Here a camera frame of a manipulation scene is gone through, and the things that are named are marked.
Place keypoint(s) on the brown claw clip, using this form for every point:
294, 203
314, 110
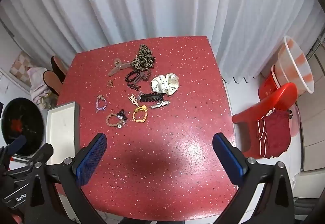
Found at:
145, 75

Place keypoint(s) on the small gold brooch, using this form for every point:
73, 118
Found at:
110, 83

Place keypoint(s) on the white box with grey rim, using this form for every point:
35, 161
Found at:
61, 132

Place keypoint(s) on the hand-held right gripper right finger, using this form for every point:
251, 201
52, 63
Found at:
229, 160

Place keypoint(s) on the translucent plastic bucket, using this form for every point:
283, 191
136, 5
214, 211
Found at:
294, 61

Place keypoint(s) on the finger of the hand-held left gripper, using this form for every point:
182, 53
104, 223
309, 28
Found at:
42, 155
17, 144

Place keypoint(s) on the beige bunny hair clip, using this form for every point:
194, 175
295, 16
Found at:
133, 100

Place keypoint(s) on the black bow hair clip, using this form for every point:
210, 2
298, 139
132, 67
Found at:
133, 86

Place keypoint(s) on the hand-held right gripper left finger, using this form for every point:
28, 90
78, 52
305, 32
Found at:
91, 160

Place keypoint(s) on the red plastic bucket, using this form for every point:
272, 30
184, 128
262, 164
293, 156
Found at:
268, 87

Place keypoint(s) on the pile of towels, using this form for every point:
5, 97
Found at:
36, 81

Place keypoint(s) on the black snap hair clip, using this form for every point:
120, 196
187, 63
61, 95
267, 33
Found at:
152, 97

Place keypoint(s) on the white washing machine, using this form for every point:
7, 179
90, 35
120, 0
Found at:
22, 117

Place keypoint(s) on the dark red garment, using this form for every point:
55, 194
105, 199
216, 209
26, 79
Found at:
276, 132

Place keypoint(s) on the checkered cloth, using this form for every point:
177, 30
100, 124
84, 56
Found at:
20, 64

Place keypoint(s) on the red plastic chair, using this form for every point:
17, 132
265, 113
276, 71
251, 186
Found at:
281, 97

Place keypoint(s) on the black and purple claw clip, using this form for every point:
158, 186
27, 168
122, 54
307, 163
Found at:
121, 113

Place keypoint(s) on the leopard print scrunchie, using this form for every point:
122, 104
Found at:
143, 59

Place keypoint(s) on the pink plastic basin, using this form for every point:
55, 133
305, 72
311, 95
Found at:
295, 122

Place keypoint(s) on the silver star hair clip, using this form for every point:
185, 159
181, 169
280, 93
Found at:
161, 104

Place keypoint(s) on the white polka dot scrunchie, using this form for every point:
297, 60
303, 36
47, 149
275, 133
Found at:
158, 84

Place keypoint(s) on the beige claw clip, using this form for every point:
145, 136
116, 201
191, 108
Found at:
118, 68

